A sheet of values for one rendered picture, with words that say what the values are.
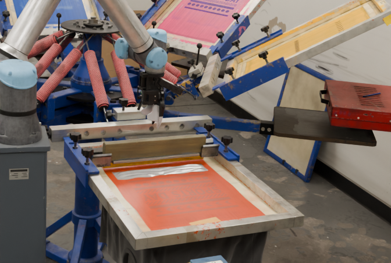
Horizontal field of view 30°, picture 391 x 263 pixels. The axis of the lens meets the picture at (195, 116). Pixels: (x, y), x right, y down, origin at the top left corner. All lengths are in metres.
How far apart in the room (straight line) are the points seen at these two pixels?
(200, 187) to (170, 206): 0.20
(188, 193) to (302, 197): 2.50
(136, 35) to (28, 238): 0.73
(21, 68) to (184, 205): 0.71
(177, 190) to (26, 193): 0.56
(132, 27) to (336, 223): 2.67
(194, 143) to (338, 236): 1.94
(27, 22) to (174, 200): 0.77
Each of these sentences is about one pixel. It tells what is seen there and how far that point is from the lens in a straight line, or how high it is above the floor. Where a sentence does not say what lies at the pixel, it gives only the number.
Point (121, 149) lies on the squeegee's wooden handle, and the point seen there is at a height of 1.04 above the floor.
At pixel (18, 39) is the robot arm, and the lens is 2.36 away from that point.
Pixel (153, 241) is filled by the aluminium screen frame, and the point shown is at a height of 0.97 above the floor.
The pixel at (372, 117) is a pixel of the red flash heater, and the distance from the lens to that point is 3.25.
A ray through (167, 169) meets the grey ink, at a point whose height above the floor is 0.96.
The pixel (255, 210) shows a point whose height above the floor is 0.95.
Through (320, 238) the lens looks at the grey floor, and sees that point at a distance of 4.50.
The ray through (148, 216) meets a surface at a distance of 2.39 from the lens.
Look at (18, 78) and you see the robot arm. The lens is 2.22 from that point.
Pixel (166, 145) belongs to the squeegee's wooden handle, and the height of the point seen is 1.03.
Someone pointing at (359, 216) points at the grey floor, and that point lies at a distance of 4.87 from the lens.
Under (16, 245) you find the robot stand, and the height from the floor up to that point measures 0.87.
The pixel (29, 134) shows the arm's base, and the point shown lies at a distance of 2.27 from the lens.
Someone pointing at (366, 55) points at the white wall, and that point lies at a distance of 4.90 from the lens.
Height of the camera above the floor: 2.02
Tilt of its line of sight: 18 degrees down
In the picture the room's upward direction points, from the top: 5 degrees clockwise
